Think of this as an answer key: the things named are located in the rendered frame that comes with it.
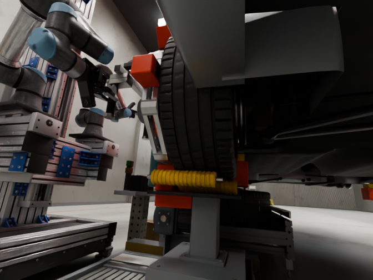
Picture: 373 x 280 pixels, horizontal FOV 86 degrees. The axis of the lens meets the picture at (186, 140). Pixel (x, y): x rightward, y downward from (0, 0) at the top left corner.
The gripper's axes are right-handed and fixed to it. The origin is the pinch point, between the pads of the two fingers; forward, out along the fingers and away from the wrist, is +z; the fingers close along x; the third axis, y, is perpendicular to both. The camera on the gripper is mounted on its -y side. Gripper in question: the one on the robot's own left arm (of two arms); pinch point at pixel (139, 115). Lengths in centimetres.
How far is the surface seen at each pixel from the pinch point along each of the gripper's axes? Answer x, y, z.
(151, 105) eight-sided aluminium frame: 110, 35, -94
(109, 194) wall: -378, 146, 291
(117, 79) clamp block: 85, 21, -93
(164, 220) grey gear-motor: 91, 82, -47
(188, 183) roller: 121, 59, -79
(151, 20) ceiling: -362, -482, 277
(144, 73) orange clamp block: 112, 27, -103
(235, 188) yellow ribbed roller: 133, 57, -64
